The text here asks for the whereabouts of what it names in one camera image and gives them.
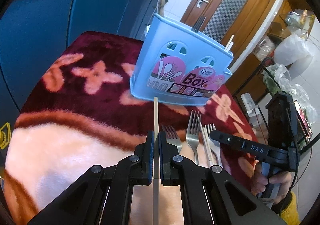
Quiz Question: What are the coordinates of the right hand on grip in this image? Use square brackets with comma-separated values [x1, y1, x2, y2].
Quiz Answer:
[251, 162, 292, 204]

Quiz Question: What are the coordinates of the white chopstick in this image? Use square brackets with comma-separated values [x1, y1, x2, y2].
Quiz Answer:
[225, 35, 234, 51]

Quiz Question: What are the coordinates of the light blue utensil holder box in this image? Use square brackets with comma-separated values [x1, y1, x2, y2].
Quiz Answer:
[130, 14, 233, 106]

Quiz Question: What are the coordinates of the red floral plush blanket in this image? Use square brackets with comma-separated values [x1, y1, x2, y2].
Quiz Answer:
[4, 32, 257, 224]

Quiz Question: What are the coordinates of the blue kitchen base cabinet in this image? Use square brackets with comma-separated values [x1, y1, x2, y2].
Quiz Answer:
[0, 0, 161, 128]

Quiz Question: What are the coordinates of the white plastic bag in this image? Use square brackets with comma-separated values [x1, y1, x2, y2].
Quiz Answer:
[273, 33, 313, 66]

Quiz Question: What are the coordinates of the steel table knife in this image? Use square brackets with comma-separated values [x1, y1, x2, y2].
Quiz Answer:
[162, 125, 182, 153]

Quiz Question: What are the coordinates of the glass side table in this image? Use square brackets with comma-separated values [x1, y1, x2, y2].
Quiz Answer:
[232, 57, 320, 155]

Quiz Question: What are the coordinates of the beige chopstick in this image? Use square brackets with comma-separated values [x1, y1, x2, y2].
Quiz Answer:
[152, 97, 160, 225]
[199, 117, 214, 167]

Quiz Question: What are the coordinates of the brown wooden door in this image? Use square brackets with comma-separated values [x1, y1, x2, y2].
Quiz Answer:
[181, 0, 275, 60]

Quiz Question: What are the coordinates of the silver door handle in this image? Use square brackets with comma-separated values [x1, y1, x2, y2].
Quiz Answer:
[196, 0, 209, 8]

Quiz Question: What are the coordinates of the steel fork on blanket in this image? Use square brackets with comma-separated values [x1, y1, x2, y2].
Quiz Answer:
[186, 110, 201, 165]

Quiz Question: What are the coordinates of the wooden shelf unit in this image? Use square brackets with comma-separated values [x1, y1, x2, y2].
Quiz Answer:
[226, 0, 315, 103]

